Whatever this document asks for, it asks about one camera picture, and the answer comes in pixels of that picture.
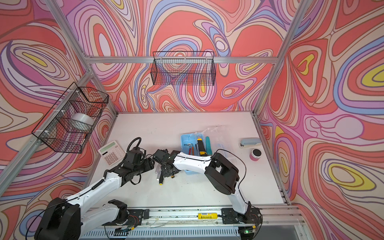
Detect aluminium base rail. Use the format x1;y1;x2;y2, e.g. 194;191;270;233
140;205;305;228

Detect pink tape roll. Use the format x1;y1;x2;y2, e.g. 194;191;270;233
250;149;262;162

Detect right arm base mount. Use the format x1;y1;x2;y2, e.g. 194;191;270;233
218;207;263;226

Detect black wire basket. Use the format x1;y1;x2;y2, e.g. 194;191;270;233
32;83;109;154
151;51;216;86

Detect silver duct tape roll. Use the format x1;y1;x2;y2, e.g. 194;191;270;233
70;113;95;133

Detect white pink calculator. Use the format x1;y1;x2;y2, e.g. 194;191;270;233
98;141;126;166

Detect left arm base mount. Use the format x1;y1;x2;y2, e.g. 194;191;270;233
103;209;150;227

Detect yellow black utility knife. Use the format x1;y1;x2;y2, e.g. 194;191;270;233
197;138;207;157

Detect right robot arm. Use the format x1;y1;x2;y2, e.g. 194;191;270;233
152;150;251;217

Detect black wire basket back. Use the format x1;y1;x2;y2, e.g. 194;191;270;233
151;51;216;86

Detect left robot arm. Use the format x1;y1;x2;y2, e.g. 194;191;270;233
34;147;155;240

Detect grey stapler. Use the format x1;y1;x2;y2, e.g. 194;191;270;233
239;138;262;148

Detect small silver screwdriver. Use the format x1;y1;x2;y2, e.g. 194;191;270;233
155;165;161;181

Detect red handled hex key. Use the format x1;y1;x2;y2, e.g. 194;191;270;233
184;143;194;155

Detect black wire basket left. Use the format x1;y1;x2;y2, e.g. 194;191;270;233
32;83;109;154

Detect teal utility knife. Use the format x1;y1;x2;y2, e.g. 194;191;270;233
206;137;213;156

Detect blue plastic tool box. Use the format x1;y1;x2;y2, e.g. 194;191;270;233
175;126;237;174

